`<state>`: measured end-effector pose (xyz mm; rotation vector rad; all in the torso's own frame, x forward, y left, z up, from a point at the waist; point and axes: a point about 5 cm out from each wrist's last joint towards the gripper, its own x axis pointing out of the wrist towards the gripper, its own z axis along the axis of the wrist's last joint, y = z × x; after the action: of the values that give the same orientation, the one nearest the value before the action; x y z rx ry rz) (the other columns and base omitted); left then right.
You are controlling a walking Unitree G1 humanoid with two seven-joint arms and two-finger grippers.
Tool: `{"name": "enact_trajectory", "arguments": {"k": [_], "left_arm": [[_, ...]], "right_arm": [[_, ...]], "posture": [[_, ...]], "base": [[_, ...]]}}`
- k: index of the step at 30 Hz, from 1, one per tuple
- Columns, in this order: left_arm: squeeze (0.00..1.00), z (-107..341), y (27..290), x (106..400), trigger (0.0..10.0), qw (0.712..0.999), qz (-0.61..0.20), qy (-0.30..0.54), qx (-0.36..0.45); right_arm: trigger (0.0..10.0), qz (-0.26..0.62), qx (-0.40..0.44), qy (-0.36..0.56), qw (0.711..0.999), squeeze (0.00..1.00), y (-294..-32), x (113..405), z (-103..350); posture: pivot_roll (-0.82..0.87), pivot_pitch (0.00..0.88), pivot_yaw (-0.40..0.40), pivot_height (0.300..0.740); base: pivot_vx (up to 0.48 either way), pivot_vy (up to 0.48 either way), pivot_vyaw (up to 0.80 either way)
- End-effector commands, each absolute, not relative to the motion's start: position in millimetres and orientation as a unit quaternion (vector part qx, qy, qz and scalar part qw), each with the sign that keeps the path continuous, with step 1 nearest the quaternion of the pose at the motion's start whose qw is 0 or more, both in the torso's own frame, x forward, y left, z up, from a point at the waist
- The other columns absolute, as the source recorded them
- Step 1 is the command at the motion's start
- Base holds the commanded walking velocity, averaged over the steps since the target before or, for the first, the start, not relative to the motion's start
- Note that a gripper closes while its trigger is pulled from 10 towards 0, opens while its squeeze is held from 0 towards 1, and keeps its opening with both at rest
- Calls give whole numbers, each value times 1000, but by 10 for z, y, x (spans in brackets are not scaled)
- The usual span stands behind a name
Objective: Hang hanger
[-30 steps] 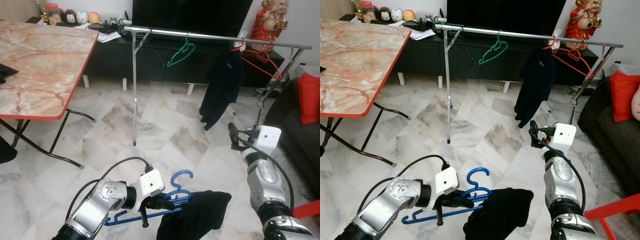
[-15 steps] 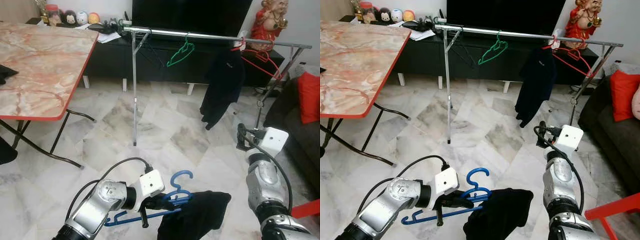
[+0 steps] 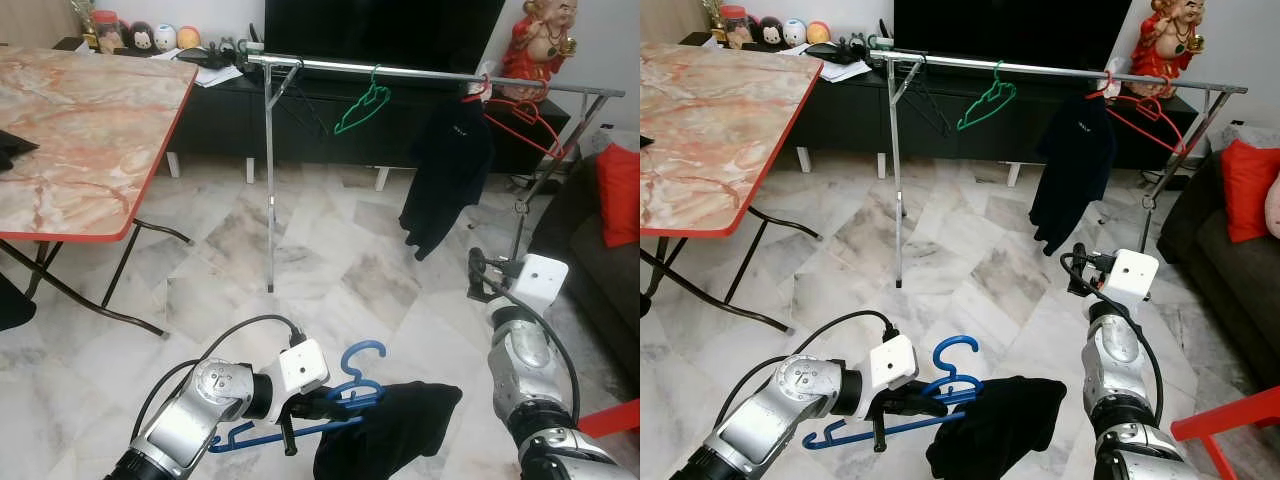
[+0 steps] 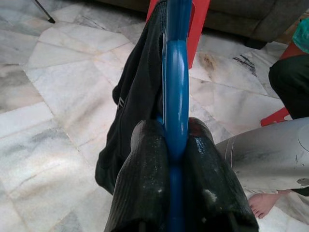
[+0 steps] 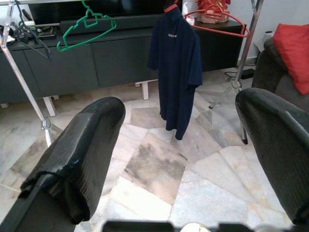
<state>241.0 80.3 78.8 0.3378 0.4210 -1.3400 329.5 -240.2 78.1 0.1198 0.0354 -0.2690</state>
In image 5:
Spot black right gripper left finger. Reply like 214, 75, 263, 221
0, 96, 126, 232

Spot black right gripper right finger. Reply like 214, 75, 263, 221
235, 87, 309, 225

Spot green plastic hanger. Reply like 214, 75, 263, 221
56, 0, 117, 53

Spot black hanger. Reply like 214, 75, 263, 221
13, 0, 53, 61

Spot dark grey sofa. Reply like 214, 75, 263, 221
251, 37, 309, 112

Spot black TV console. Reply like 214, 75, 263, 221
0, 14, 247, 104

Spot red cushion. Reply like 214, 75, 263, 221
272, 23, 309, 95

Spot silver clothes rack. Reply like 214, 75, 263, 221
0, 0, 264, 148

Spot navy t-shirt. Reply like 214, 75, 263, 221
147, 6, 203, 141

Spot small black set-top device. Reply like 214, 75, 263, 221
36, 24, 58, 39

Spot black soundbar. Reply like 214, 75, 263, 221
60, 14, 165, 33

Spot black television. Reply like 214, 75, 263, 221
28, 0, 184, 25

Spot red gold figurine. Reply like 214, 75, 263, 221
197, 0, 232, 24

